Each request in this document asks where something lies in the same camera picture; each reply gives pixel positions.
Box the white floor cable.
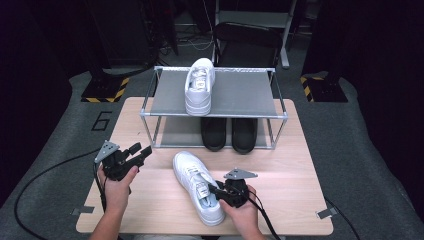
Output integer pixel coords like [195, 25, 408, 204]
[178, 31, 214, 52]

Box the white sneaker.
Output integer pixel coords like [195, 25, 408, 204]
[172, 150, 227, 227]
[184, 57, 216, 117]

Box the black chair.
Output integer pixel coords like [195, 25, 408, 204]
[212, 21, 284, 69]

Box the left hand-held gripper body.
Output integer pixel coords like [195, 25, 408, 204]
[94, 140, 148, 182]

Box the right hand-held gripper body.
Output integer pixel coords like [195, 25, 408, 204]
[218, 168, 259, 208]

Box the grey metal shoe rack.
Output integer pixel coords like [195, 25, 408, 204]
[139, 65, 289, 150]

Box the black flip-flop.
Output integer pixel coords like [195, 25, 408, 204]
[231, 117, 258, 155]
[200, 117, 228, 152]

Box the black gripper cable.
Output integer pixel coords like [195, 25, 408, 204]
[244, 191, 361, 240]
[13, 148, 109, 240]

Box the white metal desk frame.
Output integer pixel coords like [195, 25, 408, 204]
[210, 0, 298, 69]

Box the person's right hand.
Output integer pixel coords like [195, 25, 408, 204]
[219, 185, 260, 234]

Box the yellow-black striped stand base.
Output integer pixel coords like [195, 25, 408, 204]
[80, 77, 130, 104]
[299, 75, 349, 103]

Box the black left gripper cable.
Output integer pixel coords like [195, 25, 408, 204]
[13, 148, 109, 240]

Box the person's left hand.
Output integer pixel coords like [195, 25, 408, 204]
[97, 164, 139, 214]

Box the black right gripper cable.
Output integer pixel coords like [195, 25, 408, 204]
[244, 191, 361, 240]

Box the grey tape strip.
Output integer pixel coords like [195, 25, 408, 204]
[70, 205, 96, 217]
[315, 207, 338, 220]

